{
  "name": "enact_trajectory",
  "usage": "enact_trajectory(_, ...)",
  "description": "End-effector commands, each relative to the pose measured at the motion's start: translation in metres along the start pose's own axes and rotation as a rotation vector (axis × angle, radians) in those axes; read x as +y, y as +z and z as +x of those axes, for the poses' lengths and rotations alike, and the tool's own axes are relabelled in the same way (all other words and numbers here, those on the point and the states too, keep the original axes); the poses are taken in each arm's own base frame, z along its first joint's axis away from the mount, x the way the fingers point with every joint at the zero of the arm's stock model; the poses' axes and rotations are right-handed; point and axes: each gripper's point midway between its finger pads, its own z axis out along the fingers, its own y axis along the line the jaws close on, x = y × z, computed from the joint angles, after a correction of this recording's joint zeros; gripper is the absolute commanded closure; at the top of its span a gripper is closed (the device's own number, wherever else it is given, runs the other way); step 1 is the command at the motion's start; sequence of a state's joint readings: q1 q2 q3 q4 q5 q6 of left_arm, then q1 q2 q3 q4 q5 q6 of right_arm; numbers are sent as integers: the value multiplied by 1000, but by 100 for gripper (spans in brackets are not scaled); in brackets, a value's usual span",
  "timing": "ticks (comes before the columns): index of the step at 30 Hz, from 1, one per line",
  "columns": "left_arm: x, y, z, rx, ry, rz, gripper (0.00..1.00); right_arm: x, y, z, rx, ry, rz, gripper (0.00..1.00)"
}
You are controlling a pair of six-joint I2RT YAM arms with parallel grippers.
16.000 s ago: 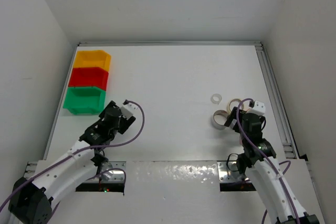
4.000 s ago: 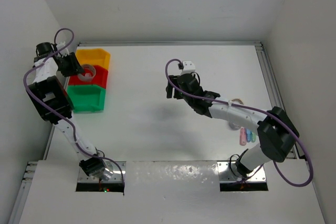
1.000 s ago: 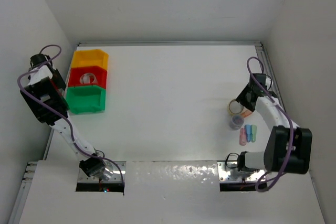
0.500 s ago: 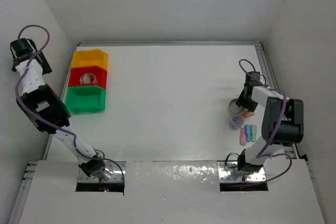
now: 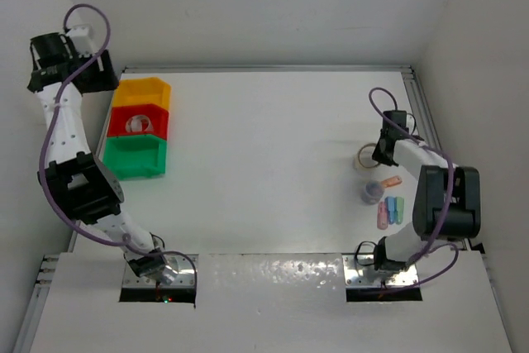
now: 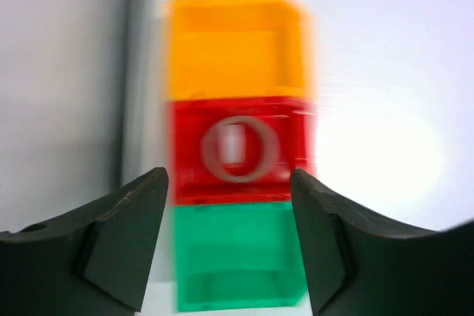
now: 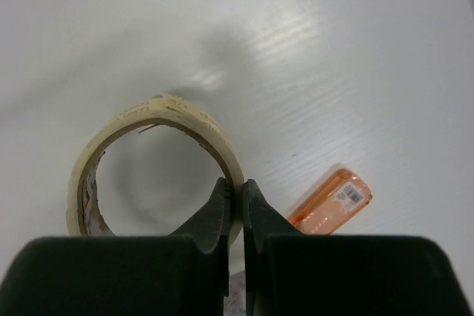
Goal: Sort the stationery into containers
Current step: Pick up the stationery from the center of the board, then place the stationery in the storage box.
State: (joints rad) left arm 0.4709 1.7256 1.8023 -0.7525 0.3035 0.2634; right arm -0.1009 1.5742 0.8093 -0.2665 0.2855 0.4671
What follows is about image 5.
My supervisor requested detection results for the beige tape roll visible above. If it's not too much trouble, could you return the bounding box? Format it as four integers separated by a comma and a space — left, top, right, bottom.
353, 143, 379, 171

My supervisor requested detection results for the orange clip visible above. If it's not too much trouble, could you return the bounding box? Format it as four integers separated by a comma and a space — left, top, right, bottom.
380, 175, 403, 189

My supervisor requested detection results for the clear tape roll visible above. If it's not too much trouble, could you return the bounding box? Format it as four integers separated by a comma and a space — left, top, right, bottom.
125, 115, 154, 134

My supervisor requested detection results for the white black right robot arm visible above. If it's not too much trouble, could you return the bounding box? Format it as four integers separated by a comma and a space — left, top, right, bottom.
372, 110, 481, 273

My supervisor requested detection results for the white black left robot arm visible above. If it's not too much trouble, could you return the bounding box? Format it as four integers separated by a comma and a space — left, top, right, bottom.
28, 25, 168, 283

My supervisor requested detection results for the blue clip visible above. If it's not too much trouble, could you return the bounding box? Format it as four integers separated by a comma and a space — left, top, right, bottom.
385, 196, 398, 224

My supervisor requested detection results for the yellow plastic bin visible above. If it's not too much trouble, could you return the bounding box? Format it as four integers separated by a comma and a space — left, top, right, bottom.
112, 77, 171, 111

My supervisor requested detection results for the green clip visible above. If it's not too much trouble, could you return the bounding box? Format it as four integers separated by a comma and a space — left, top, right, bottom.
395, 197, 404, 225

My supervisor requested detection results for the pink clip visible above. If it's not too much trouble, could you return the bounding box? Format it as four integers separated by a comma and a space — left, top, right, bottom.
377, 202, 388, 230

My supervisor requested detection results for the red plastic bin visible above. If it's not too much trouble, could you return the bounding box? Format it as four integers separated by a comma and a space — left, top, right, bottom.
107, 104, 169, 140

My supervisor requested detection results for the green plastic bin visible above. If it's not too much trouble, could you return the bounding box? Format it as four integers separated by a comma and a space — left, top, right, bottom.
103, 135, 167, 180

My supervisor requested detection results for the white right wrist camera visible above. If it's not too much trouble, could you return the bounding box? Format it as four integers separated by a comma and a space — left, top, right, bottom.
406, 113, 417, 135

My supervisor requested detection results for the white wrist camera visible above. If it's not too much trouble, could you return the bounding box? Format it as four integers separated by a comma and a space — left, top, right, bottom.
406, 113, 417, 135
66, 24, 97, 58

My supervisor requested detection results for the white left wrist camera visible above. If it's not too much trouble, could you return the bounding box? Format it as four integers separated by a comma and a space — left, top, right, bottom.
66, 24, 97, 58

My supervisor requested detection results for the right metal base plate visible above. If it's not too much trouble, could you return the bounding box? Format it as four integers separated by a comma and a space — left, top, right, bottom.
342, 252, 419, 289

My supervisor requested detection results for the metal base plate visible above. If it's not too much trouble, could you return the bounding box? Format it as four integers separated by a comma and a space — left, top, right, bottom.
342, 252, 419, 289
122, 254, 198, 290

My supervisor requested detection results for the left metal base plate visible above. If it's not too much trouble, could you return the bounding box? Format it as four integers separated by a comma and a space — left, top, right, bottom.
122, 254, 198, 290

